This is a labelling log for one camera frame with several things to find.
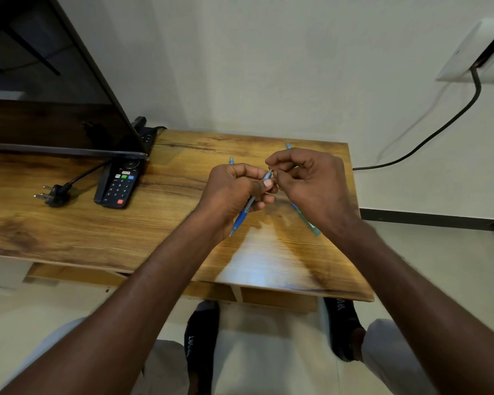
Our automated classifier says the person's grey trouser leg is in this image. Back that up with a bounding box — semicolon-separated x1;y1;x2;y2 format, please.
361;318;437;395
8;318;190;395

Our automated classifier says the person's left grey trouser leg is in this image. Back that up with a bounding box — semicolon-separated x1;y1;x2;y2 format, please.
8;318;190;395

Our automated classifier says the person's left hand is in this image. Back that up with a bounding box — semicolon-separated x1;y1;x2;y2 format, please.
193;163;279;245

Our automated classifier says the black remote control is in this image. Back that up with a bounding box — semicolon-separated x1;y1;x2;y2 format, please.
93;159;145;210

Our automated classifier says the person's black sock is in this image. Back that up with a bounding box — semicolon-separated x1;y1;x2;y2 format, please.
184;300;221;395
324;298;366;363

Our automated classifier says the white wall socket panel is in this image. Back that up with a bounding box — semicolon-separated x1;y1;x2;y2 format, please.
435;18;494;86

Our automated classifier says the person's left black sock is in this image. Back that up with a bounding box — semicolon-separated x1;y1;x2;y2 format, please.
184;300;221;395

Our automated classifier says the person's right hand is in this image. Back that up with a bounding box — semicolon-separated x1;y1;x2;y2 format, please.
265;148;363;240

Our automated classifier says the person's right forearm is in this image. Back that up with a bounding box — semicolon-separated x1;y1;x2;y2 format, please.
331;219;494;395

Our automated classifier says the person's left forearm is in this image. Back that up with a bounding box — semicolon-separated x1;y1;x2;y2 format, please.
0;209;227;395

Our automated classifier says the black power strip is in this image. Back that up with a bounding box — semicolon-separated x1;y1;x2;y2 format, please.
131;116;157;155

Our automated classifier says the person's right black sock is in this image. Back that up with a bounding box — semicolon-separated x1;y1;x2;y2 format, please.
324;298;366;363

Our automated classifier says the black television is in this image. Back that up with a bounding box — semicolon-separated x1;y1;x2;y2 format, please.
0;0;149;160

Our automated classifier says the black wall cable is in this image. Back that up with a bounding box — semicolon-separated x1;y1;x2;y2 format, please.
352;36;494;172

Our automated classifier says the person's right grey trouser leg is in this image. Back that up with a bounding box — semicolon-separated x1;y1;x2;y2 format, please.
361;318;437;395

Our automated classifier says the black power plug with cable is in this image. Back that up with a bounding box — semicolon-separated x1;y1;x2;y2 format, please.
33;160;112;208

